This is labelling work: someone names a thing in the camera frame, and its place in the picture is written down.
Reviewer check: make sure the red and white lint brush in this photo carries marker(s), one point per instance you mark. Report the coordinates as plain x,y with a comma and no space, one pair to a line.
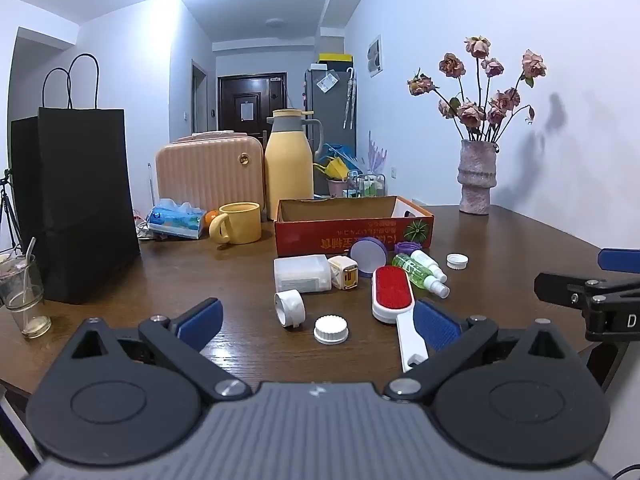
392,290

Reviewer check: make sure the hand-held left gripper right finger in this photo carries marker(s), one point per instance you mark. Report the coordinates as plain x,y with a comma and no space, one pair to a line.
437,322

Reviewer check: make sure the dark entrance door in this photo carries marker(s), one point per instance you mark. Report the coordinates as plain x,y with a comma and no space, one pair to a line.
230,110

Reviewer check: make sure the pink pot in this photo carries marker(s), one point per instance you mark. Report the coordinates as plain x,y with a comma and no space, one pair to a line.
337,187

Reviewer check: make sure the clear drinking straw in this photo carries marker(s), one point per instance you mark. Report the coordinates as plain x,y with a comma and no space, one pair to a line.
29,260

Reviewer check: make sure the white folded umbrella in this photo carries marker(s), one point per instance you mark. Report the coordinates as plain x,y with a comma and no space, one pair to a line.
349,100

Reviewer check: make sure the blue tissue pack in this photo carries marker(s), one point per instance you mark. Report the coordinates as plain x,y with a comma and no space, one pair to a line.
175,222

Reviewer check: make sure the white plug charger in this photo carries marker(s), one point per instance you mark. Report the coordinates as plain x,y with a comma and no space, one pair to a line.
342,272

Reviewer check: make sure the wall picture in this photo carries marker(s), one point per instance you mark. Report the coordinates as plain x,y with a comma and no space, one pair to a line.
375,57

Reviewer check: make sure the clear drinking glass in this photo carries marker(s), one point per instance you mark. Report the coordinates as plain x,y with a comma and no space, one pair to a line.
7,272
32,310

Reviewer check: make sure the blue plastic bag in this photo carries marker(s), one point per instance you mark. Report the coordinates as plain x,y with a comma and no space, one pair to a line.
340,151

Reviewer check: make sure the yellow mug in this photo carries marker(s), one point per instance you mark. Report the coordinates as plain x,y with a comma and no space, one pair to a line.
242,225

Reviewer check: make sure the small white bottle cap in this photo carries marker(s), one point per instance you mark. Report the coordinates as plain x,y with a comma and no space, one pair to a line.
457,261

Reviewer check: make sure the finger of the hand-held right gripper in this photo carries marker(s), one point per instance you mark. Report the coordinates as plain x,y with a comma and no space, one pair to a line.
555,287
620,261

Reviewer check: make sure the grey interior door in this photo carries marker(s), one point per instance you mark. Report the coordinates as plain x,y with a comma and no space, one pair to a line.
199,105

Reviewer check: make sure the large ribbed white cap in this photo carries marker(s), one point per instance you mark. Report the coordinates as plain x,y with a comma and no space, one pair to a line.
331,329

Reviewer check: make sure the white spray bottle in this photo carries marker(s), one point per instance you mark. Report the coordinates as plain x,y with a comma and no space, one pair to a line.
422,259

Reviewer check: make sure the purple rimmed round lid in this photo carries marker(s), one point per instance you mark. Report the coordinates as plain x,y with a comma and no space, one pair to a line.
367,256

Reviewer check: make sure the clear zip bag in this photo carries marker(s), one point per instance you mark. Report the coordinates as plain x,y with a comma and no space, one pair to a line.
327,82

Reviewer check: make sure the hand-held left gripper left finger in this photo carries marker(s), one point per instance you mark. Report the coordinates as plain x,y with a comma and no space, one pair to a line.
202,322

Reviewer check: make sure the yellow watering can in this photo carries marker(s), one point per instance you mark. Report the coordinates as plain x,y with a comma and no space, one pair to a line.
337,167

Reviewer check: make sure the grey fridge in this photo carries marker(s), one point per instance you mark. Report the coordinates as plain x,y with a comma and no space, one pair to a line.
332,115

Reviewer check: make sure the green spray bottle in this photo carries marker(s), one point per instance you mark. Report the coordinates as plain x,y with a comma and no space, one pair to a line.
407,267

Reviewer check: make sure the yellow box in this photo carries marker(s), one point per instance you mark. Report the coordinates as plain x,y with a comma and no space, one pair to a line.
335,57

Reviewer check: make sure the white box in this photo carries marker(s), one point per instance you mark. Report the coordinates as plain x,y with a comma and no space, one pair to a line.
316,66

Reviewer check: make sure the red cardboard box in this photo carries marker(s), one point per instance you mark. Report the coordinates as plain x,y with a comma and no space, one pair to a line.
320,240

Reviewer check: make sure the white round case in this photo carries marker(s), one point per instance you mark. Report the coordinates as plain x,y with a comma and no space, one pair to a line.
287,310

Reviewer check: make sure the yellow thermos jug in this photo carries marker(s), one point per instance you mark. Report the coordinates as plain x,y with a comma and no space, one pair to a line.
287,175

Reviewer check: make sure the white plastic container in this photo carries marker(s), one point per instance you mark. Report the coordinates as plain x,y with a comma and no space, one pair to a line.
300,272

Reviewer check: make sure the pink ribbed suitcase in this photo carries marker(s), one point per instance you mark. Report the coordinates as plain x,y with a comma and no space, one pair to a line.
200,175

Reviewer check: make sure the black tripod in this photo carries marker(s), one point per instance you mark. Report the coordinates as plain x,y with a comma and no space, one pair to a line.
7,210

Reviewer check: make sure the orange fruit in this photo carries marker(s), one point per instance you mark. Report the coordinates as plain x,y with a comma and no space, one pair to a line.
211,216

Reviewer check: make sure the purple ribbed cap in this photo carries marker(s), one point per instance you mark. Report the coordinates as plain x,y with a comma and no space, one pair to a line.
406,247

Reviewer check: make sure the pink textured vase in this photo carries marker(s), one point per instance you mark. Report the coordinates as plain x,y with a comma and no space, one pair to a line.
477,180

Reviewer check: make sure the dried pink roses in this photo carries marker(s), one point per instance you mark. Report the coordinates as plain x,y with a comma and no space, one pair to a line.
470,112

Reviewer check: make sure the black paper bag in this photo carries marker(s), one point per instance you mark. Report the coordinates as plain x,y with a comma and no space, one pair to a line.
75,200

